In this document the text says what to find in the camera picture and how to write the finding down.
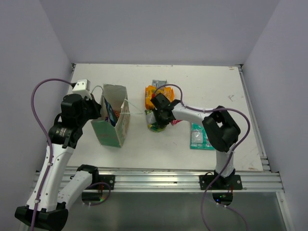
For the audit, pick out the grey snack packet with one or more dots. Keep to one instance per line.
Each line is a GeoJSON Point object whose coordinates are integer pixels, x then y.
{"type": "Point", "coordinates": [158, 83]}

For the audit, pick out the dark blue chips packet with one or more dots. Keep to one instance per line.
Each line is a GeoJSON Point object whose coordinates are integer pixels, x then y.
{"type": "Point", "coordinates": [111, 114]}

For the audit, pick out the orange yellow snack packet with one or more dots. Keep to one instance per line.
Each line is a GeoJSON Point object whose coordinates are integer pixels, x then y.
{"type": "Point", "coordinates": [167, 91]}

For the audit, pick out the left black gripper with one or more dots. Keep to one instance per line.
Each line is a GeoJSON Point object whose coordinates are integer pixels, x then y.
{"type": "Point", "coordinates": [96, 106]}

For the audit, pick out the red snack packet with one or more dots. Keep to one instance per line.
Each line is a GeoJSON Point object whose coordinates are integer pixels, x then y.
{"type": "Point", "coordinates": [117, 114]}

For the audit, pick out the green paper bag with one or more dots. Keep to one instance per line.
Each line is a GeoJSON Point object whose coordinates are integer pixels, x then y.
{"type": "Point", "coordinates": [106, 134]}

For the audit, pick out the teal candy packet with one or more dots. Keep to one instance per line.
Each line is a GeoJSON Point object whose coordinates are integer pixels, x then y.
{"type": "Point", "coordinates": [199, 139]}

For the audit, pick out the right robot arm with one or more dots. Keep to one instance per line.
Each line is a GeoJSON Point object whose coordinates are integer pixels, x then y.
{"type": "Point", "coordinates": [220, 128]}

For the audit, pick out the aluminium mounting rail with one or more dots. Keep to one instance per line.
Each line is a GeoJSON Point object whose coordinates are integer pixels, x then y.
{"type": "Point", "coordinates": [169, 180]}

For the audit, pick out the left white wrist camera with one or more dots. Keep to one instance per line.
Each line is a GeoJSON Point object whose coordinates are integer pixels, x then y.
{"type": "Point", "coordinates": [82, 87]}

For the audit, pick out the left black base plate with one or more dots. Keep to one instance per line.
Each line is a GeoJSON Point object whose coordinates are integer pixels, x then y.
{"type": "Point", "coordinates": [106, 180]}

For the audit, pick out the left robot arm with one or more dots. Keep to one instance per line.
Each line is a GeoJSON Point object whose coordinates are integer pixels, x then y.
{"type": "Point", "coordinates": [48, 205]}

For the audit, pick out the green snack packet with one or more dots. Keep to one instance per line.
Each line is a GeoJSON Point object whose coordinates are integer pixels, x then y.
{"type": "Point", "coordinates": [152, 123]}

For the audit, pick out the pink snack packet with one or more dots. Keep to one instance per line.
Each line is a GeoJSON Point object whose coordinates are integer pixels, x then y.
{"type": "Point", "coordinates": [174, 122]}

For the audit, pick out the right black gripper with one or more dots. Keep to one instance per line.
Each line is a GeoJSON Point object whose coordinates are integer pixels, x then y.
{"type": "Point", "coordinates": [160, 122]}

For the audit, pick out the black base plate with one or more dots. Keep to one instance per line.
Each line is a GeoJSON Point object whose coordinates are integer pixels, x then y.
{"type": "Point", "coordinates": [219, 183]}
{"type": "Point", "coordinates": [106, 180]}

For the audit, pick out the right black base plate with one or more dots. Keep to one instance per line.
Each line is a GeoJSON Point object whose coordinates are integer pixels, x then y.
{"type": "Point", "coordinates": [219, 183]}

